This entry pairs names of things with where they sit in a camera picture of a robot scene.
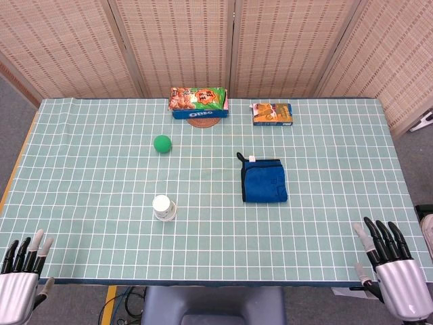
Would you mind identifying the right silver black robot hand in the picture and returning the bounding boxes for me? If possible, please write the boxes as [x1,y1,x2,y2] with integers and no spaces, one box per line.
[352,216,433,322]

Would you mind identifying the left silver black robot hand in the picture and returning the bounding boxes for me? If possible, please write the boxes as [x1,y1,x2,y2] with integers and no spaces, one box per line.
[0,229,55,322]

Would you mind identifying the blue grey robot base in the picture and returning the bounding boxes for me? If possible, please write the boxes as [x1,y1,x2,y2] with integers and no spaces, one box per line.
[140,286,288,325]

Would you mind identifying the green checkered tablecloth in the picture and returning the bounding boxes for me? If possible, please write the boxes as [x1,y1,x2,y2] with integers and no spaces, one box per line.
[0,97,433,288]

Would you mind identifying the white sheet under table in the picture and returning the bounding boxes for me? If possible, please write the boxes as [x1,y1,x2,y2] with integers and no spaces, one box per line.
[330,286,370,301]

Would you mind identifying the white stand foot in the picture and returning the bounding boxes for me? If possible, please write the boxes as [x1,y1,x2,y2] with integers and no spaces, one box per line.
[408,110,433,133]

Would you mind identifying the folded blue towel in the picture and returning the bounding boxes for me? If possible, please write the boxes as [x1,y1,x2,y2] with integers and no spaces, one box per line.
[236,152,290,204]

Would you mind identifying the green ball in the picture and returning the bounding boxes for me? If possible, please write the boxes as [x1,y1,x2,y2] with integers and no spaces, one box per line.
[153,134,173,154]

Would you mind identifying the orange blue biscuit box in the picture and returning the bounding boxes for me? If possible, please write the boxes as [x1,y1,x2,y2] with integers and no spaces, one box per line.
[250,103,294,127]

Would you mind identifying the round brown woven coaster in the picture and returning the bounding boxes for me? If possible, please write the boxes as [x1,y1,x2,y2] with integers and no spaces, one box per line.
[187,116,220,130]

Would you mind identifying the blue Oreo box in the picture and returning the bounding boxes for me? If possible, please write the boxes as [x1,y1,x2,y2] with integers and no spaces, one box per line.
[171,97,229,120]

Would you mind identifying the green orange snack bag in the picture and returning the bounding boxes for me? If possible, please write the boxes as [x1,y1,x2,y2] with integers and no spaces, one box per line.
[168,87,228,112]

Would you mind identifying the bamboo folding screen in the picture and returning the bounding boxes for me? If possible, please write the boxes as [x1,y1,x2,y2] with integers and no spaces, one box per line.
[0,0,433,139]

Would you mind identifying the black cables on floor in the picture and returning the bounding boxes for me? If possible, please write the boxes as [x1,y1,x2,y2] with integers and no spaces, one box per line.
[113,286,147,325]

